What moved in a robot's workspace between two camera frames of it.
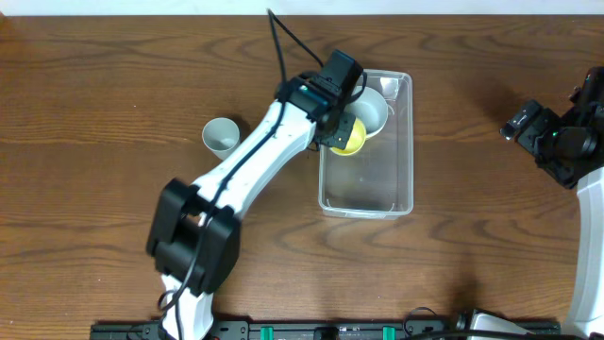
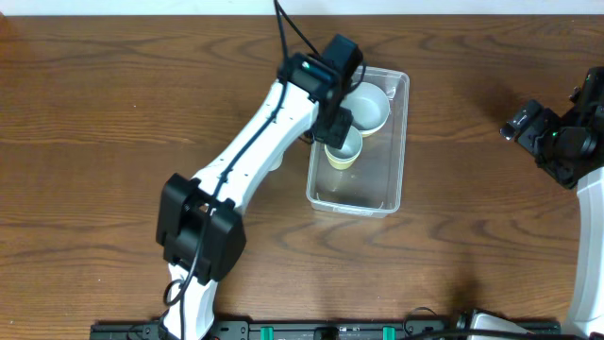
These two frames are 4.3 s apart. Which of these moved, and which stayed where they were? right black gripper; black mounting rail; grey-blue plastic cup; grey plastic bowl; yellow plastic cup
Moved: grey-blue plastic cup; yellow plastic cup
Stayed: black mounting rail; right black gripper; grey plastic bowl
